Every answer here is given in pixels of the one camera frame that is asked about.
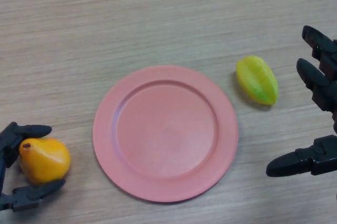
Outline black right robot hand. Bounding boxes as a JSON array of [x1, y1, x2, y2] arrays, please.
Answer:
[[265, 25, 337, 178]]

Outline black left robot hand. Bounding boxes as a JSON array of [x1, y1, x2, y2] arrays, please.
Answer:
[[0, 121, 66, 212]]

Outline yellow orange pear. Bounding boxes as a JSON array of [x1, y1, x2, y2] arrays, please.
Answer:
[[18, 138, 72, 184]]

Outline pink round plate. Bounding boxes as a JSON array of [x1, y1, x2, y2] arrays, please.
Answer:
[[92, 65, 239, 203]]

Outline yellow green starfruit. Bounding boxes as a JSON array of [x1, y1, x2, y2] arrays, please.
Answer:
[[235, 55, 279, 106]]

